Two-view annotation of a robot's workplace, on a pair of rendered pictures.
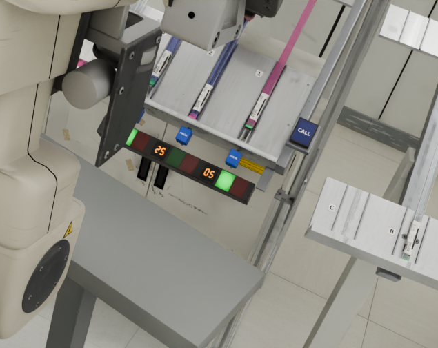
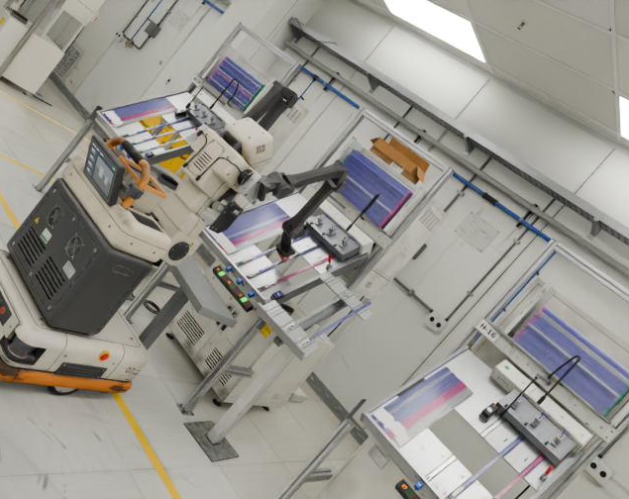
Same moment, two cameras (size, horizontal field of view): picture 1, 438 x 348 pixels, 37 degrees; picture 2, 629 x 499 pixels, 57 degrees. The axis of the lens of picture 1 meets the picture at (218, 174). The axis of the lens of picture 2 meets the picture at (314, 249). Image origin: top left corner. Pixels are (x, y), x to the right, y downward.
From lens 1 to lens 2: 198 cm
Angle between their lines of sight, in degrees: 33
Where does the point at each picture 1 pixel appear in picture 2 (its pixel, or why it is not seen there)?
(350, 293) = (266, 371)
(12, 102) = (201, 196)
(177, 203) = (225, 340)
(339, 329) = (255, 389)
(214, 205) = not seen: hidden behind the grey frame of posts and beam
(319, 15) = (356, 354)
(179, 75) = (251, 265)
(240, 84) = (268, 277)
